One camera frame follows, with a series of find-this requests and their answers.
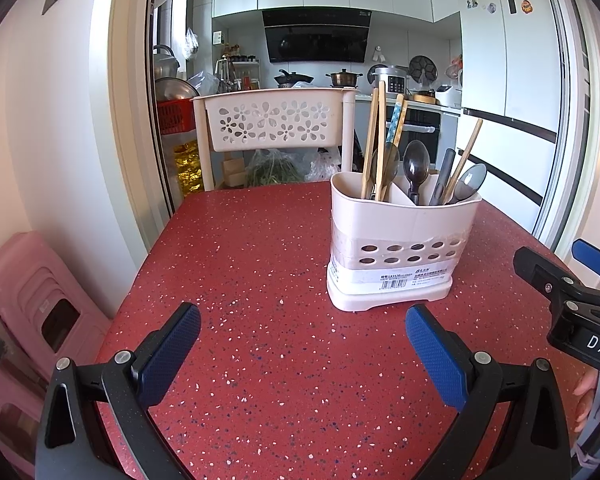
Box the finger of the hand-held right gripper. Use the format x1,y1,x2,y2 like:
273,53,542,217
571,239,600,281
513,247,600,306

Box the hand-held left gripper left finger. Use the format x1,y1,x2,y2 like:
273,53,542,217
34,302,202,480

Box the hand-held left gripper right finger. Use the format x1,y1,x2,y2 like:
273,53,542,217
404,304,576,480

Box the dark translucent plastic spoon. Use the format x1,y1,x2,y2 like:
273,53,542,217
402,139,431,206
447,163,487,206

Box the white plastic utensil holder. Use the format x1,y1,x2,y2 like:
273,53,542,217
326,170,482,311

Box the black chopsticks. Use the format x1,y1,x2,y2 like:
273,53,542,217
428,148,456,207

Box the blue patterned wooden chopstick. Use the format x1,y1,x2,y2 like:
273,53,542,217
380,94,406,201

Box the person's right hand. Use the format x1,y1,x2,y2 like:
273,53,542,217
574,371,600,435

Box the pink plastic stool stack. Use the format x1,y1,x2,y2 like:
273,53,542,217
0,231,113,381

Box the gold foil bag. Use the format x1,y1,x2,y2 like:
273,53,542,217
172,142,206,198

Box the black built-in oven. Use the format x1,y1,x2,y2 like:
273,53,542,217
386,105,442,166

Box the cardboard box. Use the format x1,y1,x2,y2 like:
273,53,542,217
223,157,248,188

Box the white bread maker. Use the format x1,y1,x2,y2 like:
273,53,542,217
435,85,463,109

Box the bag of green vegetables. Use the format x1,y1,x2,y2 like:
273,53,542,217
245,149,306,187

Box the white refrigerator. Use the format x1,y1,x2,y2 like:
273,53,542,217
452,0,566,208

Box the red plastic crate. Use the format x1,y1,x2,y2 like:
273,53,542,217
156,99,197,136

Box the silver rice cooker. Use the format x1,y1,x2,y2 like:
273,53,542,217
367,64,410,96

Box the beige flower-cutout basket cart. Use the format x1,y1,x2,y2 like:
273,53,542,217
190,87,357,192

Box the steel basin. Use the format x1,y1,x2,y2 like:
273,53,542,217
154,76,201,102

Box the steel stockpot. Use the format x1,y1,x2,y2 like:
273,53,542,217
326,68,363,88

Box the metal spice rack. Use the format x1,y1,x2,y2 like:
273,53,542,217
216,55,261,92

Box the black wok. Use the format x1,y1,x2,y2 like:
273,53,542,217
273,69,315,87

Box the black range hood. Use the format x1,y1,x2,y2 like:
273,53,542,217
261,7,372,64

